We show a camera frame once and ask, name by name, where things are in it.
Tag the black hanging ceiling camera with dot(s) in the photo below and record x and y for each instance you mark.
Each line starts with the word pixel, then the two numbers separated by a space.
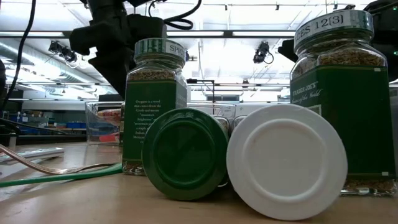
pixel 260 54

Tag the small white post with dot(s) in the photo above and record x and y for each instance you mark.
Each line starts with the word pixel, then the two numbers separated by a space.
pixel 12 141

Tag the copper metal spoon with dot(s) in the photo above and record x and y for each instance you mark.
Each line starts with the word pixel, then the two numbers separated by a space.
pixel 18 158

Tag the black ceiling mounted device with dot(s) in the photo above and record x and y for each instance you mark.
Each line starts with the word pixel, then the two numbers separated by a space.
pixel 63 51

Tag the white lidded spice jar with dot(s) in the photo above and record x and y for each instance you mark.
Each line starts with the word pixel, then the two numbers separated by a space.
pixel 284 161

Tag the clear plastic snack bin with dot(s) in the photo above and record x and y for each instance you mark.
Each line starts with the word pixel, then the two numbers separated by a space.
pixel 90 107

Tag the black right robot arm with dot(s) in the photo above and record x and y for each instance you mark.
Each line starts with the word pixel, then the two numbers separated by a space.
pixel 385 31

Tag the clear plastic spice bin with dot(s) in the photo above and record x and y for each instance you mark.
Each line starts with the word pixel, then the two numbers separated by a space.
pixel 217 107

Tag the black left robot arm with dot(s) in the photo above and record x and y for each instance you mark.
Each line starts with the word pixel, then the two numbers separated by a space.
pixel 109 9

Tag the black monitor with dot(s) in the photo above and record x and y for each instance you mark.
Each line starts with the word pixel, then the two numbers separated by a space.
pixel 109 98

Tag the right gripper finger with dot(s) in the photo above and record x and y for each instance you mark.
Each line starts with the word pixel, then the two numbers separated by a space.
pixel 289 49

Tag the green lidded spice jar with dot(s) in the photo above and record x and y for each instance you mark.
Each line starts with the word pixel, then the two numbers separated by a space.
pixel 185 154
pixel 149 124
pixel 351 124

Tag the silver metal spoon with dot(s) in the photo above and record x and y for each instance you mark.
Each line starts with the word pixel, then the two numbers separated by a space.
pixel 37 154

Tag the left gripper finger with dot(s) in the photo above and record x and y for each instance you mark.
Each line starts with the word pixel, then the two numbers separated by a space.
pixel 115 74

